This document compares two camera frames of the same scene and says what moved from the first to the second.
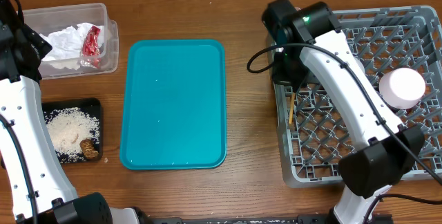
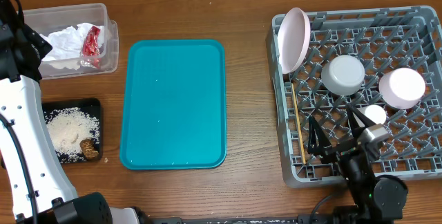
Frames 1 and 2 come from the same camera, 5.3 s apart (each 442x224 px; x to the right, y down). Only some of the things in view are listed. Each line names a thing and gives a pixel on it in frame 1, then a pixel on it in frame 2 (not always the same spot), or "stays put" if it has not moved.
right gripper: [281, 77] to [322, 142]
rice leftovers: [67, 128] stays put
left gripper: [33, 38] stays put
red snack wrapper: [90, 49] stays put
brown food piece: [88, 148] stays put
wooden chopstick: [291, 108] to [299, 126]
